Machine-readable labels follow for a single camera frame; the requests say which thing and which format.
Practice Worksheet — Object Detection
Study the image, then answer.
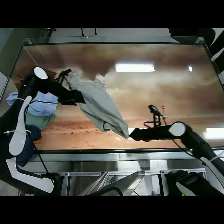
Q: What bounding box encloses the dark blue garment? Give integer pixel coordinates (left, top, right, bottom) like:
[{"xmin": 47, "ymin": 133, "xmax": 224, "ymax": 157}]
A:
[{"xmin": 15, "ymin": 124, "xmax": 43, "ymax": 168}]

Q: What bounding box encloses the light blue garment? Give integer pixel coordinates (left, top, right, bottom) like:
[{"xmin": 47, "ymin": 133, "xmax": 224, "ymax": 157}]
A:
[{"xmin": 5, "ymin": 91, "xmax": 60, "ymax": 118}]

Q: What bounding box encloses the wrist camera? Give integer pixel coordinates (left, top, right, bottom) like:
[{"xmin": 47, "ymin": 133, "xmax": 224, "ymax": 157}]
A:
[
  {"xmin": 143, "ymin": 104, "xmax": 167, "ymax": 130},
  {"xmin": 54, "ymin": 68, "xmax": 73, "ymax": 85}
]

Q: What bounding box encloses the silver frame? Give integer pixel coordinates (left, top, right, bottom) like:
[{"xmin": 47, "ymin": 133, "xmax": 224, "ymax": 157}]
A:
[{"xmin": 29, "ymin": 150, "xmax": 224, "ymax": 197}]

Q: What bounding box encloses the green garment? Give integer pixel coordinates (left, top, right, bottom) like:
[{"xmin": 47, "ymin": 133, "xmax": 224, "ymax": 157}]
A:
[{"xmin": 24, "ymin": 112, "xmax": 58, "ymax": 132}]

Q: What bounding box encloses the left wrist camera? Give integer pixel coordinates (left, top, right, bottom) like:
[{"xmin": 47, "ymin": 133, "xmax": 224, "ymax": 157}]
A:
[{"xmin": 54, "ymin": 68, "xmax": 73, "ymax": 85}]

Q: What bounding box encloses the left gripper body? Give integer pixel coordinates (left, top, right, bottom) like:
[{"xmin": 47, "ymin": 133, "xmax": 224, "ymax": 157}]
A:
[{"xmin": 57, "ymin": 88, "xmax": 87, "ymax": 107}]

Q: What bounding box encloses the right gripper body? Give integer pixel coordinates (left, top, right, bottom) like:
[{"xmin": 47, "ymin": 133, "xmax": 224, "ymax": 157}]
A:
[{"xmin": 128, "ymin": 127, "xmax": 152, "ymax": 143}]

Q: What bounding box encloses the black cable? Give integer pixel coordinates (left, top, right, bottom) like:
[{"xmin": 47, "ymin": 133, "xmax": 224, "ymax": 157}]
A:
[{"xmin": 27, "ymin": 132, "xmax": 52, "ymax": 178}]

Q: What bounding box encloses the grey T-shirt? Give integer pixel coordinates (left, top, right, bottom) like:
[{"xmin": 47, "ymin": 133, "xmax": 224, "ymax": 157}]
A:
[{"xmin": 65, "ymin": 69, "xmax": 131, "ymax": 140}]

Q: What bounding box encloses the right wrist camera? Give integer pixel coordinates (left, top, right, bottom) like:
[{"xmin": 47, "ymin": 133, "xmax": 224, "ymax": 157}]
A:
[{"xmin": 143, "ymin": 104, "xmax": 167, "ymax": 130}]

